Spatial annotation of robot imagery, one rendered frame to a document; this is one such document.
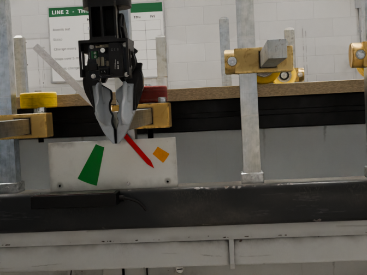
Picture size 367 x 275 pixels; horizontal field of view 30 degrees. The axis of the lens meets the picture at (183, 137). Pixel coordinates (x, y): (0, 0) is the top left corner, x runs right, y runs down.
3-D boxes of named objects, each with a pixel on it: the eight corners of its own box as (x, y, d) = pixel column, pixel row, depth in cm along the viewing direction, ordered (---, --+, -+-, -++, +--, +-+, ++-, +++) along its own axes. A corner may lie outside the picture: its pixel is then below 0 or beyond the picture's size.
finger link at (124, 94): (110, 145, 98) (107, 81, 98) (117, 143, 104) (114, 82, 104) (132, 144, 98) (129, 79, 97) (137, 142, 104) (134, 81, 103)
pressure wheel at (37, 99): (66, 141, 152) (63, 89, 151) (35, 143, 146) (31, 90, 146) (46, 141, 158) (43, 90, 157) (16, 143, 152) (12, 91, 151)
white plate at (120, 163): (177, 186, 137) (175, 137, 137) (50, 192, 139) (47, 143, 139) (178, 186, 138) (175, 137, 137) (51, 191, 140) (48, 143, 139)
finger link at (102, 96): (89, 146, 98) (85, 82, 98) (97, 143, 104) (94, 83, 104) (110, 145, 98) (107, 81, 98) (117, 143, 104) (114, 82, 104)
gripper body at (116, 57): (78, 82, 96) (73, -5, 96) (90, 83, 105) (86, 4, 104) (131, 79, 96) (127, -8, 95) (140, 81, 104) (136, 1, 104)
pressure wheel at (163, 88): (167, 138, 142) (164, 82, 141) (129, 139, 142) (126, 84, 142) (171, 136, 150) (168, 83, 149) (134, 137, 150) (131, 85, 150)
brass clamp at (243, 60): (294, 70, 134) (292, 45, 134) (225, 74, 135) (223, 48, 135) (291, 72, 140) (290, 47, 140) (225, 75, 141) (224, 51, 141)
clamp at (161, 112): (170, 127, 137) (168, 102, 137) (102, 130, 138) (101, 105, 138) (172, 126, 142) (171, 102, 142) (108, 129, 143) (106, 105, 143)
